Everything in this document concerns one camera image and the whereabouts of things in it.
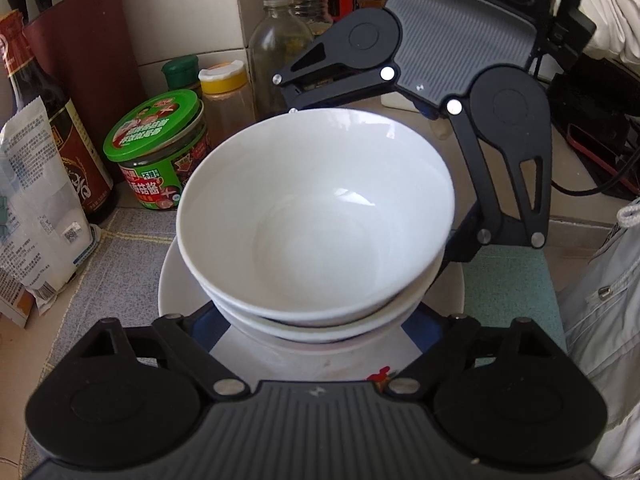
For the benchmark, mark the green lid small jar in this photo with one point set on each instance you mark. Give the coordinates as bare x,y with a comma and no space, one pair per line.
182,73

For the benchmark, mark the yellow lid spice jar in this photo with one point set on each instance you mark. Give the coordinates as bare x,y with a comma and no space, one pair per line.
228,100

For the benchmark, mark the dark red knife block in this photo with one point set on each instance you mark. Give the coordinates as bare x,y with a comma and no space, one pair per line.
85,46

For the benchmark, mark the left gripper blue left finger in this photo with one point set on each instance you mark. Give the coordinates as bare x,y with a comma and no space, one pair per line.
207,326

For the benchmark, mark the grey blue checked cloth mat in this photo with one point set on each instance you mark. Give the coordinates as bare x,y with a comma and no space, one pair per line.
121,278

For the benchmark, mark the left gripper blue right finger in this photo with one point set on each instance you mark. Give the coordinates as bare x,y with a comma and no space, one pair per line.
424,327

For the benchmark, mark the dark vinegar bottle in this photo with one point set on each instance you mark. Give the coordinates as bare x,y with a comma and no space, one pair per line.
29,81

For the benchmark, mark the green lid sauce jar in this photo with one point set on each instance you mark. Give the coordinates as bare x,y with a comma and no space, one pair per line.
158,146

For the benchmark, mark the red white packet with clip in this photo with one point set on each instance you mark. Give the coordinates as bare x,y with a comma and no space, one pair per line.
16,302

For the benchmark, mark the clear glass bottle red cap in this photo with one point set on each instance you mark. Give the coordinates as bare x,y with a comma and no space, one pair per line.
275,42

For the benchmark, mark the white plastic food bag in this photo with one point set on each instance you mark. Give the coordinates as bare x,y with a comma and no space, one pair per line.
46,237

